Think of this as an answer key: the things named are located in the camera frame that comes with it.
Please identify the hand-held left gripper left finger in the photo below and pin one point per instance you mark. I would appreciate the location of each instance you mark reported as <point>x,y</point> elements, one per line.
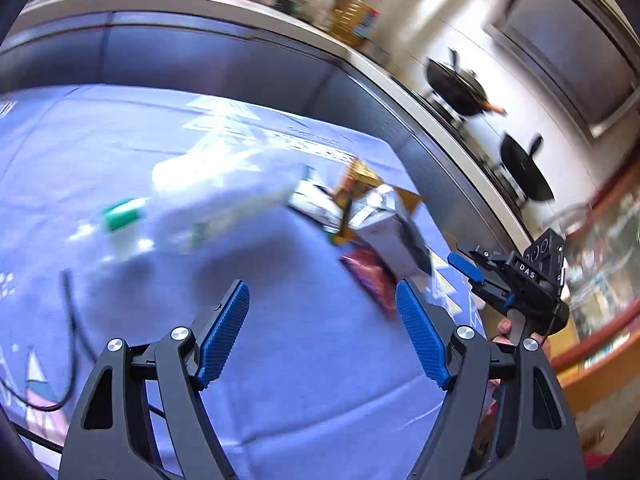
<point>225,330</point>

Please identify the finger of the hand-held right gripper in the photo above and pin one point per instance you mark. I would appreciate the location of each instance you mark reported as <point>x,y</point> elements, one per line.
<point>482,296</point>
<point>465,265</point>

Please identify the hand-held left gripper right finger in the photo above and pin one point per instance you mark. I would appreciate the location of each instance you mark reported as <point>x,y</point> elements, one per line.
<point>420,335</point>

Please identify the person's right hand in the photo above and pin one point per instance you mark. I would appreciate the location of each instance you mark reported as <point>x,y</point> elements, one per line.
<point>502,331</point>

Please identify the blue printed cloth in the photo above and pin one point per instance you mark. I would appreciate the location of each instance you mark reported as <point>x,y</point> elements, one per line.
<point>280,360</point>

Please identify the glass display cabinet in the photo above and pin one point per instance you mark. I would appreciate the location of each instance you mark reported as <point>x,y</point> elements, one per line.
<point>605,260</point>

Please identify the red snack wrapper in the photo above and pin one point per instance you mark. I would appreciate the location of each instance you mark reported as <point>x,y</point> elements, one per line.
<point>372,277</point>

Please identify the silver carton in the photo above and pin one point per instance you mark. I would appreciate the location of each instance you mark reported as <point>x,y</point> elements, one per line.
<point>390,232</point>

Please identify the black frying pan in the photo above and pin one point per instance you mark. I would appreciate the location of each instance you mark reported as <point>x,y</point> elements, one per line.
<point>525,170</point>

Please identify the gas stove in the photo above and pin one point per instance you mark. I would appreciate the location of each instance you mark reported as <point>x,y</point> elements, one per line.
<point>470,135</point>

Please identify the clear plastic bottle green cap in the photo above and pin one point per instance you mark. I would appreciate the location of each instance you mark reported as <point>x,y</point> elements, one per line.
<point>215,200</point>

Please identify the yellow-brown cardboard box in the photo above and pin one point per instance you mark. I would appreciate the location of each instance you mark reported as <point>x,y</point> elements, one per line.
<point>362,176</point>

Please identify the white green snack packet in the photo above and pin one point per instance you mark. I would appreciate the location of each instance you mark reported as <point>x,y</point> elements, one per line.
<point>315,202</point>

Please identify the black wok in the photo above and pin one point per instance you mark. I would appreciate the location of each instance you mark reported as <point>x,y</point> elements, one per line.
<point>457,87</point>

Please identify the steel range hood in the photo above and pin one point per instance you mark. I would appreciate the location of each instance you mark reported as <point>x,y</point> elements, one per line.
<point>565,40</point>

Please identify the yellow printed box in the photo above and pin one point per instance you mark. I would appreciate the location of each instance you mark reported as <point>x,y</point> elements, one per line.
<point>356,17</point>

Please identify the grey kitchen counter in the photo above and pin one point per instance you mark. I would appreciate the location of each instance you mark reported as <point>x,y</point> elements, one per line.
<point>280,45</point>

